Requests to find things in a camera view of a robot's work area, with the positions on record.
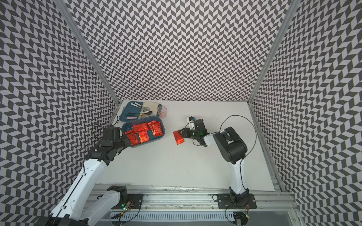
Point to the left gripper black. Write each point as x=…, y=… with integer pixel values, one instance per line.
x=122, y=139

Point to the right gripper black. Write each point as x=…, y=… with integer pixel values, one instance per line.
x=185, y=131

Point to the red tea bag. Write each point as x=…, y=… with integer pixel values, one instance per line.
x=133, y=137
x=156, y=128
x=141, y=127
x=143, y=136
x=178, y=137

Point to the teal storage box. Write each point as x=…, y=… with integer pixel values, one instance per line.
x=128, y=126

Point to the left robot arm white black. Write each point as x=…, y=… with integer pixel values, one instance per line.
x=71, y=211

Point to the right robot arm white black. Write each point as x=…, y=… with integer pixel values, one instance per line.
x=232, y=148

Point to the pink plastic cup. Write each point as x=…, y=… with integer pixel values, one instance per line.
x=162, y=111

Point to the teal flat tray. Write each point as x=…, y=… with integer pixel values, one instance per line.
x=131, y=107

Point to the black spoon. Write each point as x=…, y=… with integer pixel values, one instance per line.
x=142, y=113

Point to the beige cloth napkin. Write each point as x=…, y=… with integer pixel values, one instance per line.
x=150, y=106

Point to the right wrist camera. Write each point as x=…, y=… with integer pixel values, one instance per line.
x=190, y=123

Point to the green handled gold spoon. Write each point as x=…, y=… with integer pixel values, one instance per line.
x=137, y=115

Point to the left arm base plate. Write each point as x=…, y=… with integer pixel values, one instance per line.
x=135, y=199

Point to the aluminium front rail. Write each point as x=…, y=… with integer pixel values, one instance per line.
x=165, y=198

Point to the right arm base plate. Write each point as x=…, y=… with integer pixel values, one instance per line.
x=226, y=201

